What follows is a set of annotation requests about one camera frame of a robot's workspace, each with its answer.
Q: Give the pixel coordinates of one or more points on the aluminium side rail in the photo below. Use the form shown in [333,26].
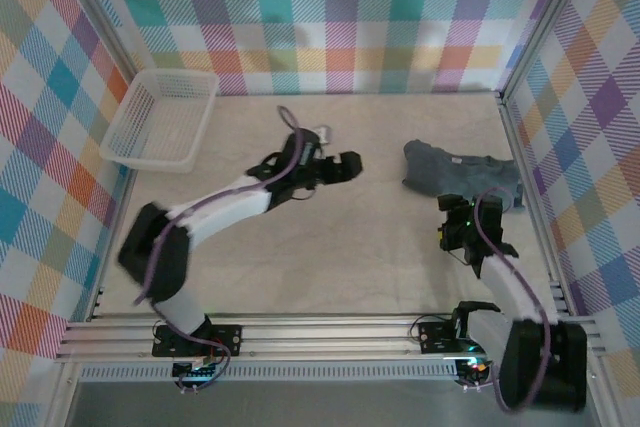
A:
[515,137]

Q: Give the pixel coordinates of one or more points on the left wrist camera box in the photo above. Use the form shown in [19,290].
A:
[325,135]

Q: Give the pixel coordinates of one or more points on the grey-blue t-shirt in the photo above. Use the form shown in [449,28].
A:
[450,172]

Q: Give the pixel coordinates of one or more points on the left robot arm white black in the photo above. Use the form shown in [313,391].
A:
[220,212]

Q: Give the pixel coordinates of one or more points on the white plastic mesh basket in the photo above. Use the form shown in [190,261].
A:
[117,149]

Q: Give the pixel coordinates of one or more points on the aluminium frame post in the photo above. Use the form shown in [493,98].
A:
[100,9]
[546,19]

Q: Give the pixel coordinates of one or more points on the left aluminium frame post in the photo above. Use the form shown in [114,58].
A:
[100,9]

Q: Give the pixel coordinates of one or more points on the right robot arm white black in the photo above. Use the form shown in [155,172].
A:
[515,292]

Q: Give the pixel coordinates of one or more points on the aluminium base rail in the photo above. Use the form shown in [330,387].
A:
[325,334]

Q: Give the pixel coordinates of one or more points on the right aluminium frame post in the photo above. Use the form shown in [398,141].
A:
[546,19]

